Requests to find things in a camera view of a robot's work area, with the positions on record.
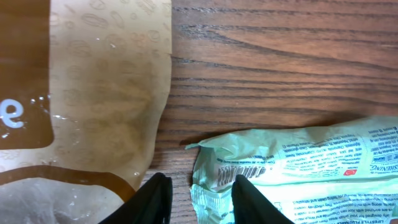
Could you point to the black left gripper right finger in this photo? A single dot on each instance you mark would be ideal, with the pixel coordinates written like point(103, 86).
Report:
point(251, 207)

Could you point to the brown nut pouch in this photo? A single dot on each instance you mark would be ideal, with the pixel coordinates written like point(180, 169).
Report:
point(83, 86)

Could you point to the teal snack packet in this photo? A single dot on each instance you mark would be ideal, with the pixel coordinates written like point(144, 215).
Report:
point(344, 173)

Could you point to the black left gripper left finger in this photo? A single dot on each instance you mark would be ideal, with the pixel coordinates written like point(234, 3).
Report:
point(151, 204)

